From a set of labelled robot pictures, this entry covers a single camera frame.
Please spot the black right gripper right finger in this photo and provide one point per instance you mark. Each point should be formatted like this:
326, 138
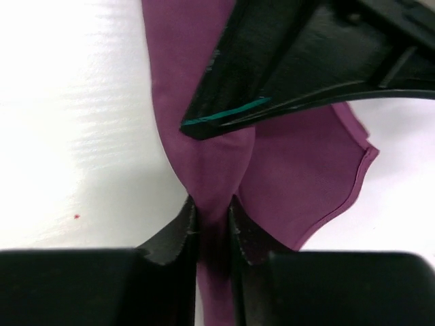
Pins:
274, 285

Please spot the purple cloth napkin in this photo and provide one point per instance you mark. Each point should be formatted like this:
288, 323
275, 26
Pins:
292, 174

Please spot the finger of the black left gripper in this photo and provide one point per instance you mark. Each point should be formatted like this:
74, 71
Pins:
278, 57

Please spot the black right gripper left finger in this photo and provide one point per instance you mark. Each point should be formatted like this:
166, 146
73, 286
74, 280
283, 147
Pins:
152, 284

